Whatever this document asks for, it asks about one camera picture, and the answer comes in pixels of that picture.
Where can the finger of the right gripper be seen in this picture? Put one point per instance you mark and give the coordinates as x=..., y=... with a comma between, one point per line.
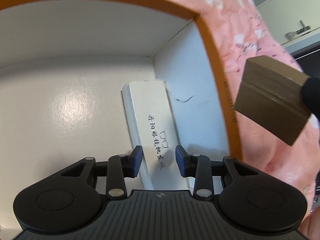
x=310, y=93

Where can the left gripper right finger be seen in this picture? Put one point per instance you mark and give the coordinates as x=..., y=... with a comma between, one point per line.
x=196, y=166

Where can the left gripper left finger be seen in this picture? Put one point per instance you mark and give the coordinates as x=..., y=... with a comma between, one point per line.
x=119, y=167

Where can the brown small cardboard box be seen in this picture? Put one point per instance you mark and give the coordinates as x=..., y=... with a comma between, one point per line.
x=270, y=94

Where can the white glasses case box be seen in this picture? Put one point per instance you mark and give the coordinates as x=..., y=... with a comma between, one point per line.
x=152, y=127

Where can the dark wardrobe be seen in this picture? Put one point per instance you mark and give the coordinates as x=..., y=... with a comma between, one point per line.
x=309, y=60

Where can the white door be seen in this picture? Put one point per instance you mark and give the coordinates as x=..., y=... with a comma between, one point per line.
x=283, y=16

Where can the pink patterned duvet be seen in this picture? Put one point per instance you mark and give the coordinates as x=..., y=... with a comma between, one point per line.
x=265, y=194

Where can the orange cardboard box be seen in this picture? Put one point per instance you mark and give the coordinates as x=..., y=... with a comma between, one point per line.
x=64, y=64

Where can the black door handle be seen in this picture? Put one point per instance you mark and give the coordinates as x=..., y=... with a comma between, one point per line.
x=293, y=34

